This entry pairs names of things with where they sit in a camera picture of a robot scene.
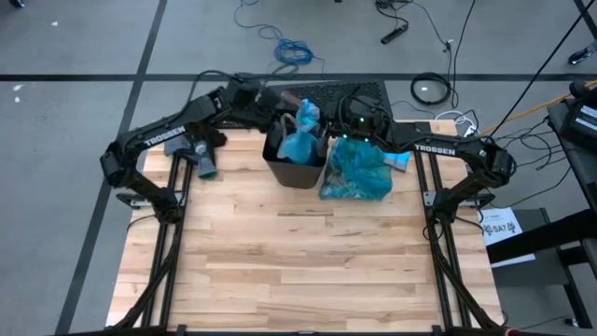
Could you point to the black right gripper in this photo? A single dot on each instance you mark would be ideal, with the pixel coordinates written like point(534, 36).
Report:
point(359, 116)

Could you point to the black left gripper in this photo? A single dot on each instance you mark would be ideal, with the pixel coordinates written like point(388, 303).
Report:
point(252, 102)

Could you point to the fresh light blue trash bag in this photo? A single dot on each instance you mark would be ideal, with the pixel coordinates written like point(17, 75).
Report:
point(298, 149)

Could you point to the black trash bin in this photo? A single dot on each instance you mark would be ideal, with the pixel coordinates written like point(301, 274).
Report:
point(294, 175)

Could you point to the teal trash bag with trash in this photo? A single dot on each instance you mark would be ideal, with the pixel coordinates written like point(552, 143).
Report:
point(359, 172)

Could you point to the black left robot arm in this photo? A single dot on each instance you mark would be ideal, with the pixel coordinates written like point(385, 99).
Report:
point(163, 135)

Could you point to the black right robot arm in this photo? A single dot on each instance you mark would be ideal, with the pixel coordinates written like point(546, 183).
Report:
point(438, 149)

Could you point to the roll of blue trash bags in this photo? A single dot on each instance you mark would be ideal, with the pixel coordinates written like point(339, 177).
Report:
point(398, 161)

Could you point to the grey cone with green rim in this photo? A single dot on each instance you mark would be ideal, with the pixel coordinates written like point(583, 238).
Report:
point(206, 163)

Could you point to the grey cloth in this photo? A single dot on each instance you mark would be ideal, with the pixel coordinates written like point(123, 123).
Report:
point(176, 145)

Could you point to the black power strip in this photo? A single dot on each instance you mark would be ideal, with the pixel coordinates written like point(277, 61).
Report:
point(394, 34)

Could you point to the white power strip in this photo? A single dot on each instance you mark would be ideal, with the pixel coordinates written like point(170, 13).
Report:
point(467, 134)

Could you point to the white printed paper sheet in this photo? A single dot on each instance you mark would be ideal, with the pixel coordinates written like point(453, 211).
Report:
point(506, 233)

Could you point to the black metal stand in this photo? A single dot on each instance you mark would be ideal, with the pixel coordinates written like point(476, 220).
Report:
point(536, 238)

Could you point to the black box with white label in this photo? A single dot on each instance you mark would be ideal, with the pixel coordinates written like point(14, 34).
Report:
point(576, 123)

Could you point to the dark side desk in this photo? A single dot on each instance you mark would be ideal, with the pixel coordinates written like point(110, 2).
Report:
point(578, 163)

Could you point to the person's shoe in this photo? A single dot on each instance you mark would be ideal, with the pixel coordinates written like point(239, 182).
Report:
point(16, 3)
point(580, 56)

